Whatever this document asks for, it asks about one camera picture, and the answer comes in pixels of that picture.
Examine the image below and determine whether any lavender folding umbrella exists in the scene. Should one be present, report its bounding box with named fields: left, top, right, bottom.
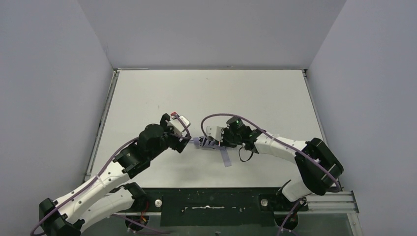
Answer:
left=189, top=136, right=232, bottom=167

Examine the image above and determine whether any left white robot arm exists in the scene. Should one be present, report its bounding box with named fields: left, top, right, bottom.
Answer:
left=37, top=113, right=191, bottom=236

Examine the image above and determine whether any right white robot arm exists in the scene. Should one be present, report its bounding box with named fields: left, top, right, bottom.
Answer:
left=215, top=117, right=344, bottom=202

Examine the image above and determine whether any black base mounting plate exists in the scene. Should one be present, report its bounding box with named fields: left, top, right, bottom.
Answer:
left=126, top=187, right=296, bottom=227

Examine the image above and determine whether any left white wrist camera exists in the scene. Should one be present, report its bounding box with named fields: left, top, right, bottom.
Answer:
left=168, top=112, right=191, bottom=135

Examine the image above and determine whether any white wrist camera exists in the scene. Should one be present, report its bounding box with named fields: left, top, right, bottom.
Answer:
left=168, top=112, right=191, bottom=135
left=206, top=126, right=224, bottom=142

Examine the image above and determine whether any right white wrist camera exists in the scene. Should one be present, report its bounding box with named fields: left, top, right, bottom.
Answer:
left=206, top=126, right=224, bottom=142

